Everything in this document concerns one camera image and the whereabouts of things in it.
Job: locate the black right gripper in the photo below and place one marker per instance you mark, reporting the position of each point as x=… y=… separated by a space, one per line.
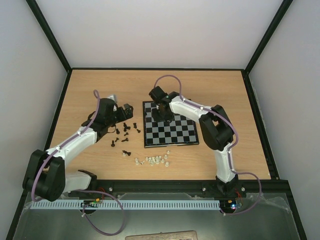
x=162 y=113

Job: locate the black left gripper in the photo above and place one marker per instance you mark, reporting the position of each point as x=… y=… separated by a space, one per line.
x=129 y=113

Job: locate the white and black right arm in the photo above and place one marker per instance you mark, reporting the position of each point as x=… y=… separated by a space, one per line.
x=216 y=128

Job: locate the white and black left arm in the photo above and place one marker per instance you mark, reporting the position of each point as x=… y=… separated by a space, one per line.
x=46 y=175

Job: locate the white chess pieces cluster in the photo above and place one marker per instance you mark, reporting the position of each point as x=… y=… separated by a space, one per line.
x=156 y=160

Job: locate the small circuit board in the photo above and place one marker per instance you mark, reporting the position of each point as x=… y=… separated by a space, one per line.
x=234 y=203

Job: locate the black and grey chessboard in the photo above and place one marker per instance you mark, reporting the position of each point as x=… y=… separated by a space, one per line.
x=181 y=131

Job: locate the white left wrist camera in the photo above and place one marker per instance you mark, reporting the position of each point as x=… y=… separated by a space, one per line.
x=113 y=97

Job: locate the light blue cable duct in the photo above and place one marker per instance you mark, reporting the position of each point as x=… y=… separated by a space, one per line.
x=74 y=204

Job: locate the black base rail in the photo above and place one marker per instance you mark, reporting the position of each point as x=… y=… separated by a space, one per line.
x=202 y=188

